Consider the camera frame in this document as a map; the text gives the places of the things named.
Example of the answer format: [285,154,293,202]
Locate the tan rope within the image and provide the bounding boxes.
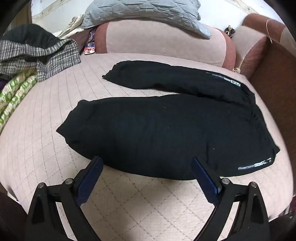
[266,19,273,43]

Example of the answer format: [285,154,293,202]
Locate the pink sofa back cushion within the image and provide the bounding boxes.
[95,20,236,70]

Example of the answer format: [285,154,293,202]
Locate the brown wooden side panel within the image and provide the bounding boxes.
[248,38,296,209]

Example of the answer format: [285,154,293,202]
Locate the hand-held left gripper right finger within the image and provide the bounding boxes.
[193,157,272,241]

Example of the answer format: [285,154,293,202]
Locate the grey quilted blanket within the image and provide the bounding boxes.
[81,0,212,39]

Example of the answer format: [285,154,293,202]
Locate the black pants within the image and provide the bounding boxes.
[56,60,281,181]

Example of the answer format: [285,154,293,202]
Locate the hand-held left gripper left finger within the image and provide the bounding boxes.
[24,156,104,241]

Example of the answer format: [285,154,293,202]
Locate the grey tweed jacket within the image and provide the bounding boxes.
[0,24,81,82]

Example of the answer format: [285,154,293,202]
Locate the green patterned cloth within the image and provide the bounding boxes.
[0,69,38,133]

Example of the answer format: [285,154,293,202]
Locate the cream floral cloth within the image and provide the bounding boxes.
[57,14,85,40]

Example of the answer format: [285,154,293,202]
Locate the small dark bow clip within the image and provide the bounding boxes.
[224,25,236,38]

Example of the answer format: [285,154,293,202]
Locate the colourful snack packet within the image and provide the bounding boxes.
[84,30,96,55]

